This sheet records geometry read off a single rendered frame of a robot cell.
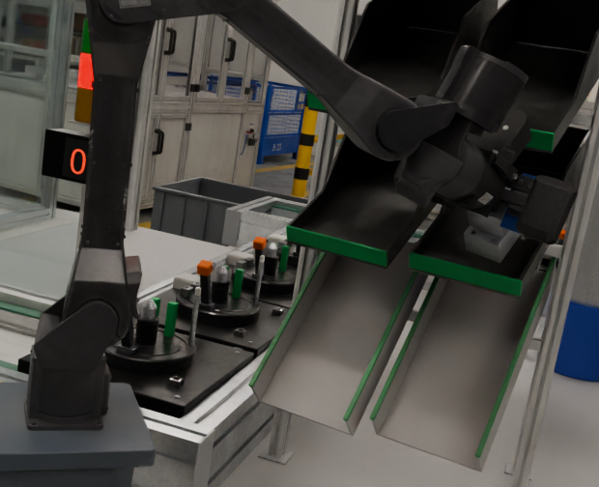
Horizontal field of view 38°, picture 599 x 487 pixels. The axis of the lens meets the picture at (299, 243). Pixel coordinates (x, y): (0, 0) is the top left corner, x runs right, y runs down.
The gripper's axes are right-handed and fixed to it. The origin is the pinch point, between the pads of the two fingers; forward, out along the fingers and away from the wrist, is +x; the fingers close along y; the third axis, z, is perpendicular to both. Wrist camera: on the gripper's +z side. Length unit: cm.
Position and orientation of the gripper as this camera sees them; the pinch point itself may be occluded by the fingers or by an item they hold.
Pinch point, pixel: (497, 198)
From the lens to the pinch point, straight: 95.6
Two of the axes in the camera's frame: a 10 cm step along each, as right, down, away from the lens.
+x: 5.1, 1.9, 8.4
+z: 3.9, -9.2, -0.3
